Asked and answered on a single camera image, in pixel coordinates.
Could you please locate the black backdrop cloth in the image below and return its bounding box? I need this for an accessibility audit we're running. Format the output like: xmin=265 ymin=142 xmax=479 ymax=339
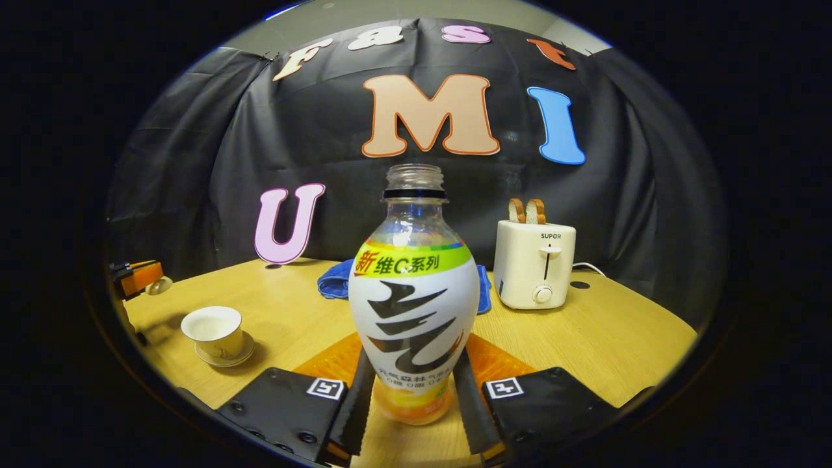
xmin=104 ymin=18 xmax=729 ymax=332

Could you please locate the white toaster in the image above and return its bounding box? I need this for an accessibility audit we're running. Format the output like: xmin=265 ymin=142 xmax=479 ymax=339
xmin=493 ymin=220 xmax=577 ymax=311

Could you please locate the labelled plastic water bottle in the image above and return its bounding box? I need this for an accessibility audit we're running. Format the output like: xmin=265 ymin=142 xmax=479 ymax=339
xmin=348 ymin=164 xmax=482 ymax=426

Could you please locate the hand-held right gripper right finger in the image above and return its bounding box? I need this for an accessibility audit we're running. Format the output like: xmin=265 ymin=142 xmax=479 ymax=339
xmin=453 ymin=333 xmax=618 ymax=465

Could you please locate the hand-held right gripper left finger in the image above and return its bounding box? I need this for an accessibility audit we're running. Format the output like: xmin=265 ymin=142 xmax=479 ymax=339
xmin=214 ymin=333 xmax=378 ymax=467

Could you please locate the blue folded towel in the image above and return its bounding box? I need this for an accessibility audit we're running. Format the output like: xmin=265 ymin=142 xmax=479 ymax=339
xmin=317 ymin=259 xmax=493 ymax=316

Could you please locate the cream ceramic saucer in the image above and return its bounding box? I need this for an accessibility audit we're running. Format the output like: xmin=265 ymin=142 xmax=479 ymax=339
xmin=195 ymin=331 xmax=255 ymax=369

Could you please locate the cream ceramic teacup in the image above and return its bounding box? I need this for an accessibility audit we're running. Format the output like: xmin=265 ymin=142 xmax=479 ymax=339
xmin=181 ymin=305 xmax=244 ymax=359

